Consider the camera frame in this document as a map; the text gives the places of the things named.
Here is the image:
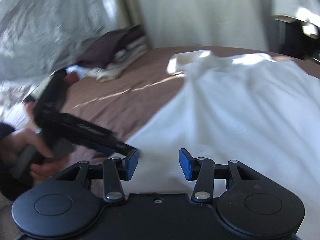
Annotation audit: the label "white waffle shirt green trim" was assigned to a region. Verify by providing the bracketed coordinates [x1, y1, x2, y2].
[126, 50, 320, 195]

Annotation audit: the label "brown bed sheet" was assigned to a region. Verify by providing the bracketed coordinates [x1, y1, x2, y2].
[0, 45, 320, 240]

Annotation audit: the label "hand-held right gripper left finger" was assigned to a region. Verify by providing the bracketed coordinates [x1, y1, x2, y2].
[56, 149, 139, 203]

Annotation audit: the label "beige shiny curtain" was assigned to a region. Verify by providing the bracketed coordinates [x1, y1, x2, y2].
[99, 0, 144, 30]

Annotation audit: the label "brown knit sweater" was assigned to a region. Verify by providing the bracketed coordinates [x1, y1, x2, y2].
[76, 24, 145, 69]

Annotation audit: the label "silver plastic sheet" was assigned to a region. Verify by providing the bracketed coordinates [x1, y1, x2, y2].
[0, 0, 110, 120]

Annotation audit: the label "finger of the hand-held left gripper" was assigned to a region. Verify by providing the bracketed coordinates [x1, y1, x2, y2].
[95, 140, 139, 159]

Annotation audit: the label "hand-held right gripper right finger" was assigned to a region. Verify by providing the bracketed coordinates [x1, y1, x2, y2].
[179, 148, 262, 203]

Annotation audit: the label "black hanging clothes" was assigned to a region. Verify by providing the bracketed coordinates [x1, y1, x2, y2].
[281, 20, 320, 60]

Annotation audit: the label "stack of white folded clothes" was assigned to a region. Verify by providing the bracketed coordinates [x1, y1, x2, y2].
[86, 36, 148, 82]

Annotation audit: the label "person's left hand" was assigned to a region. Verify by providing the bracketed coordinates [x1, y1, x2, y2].
[0, 127, 72, 182]

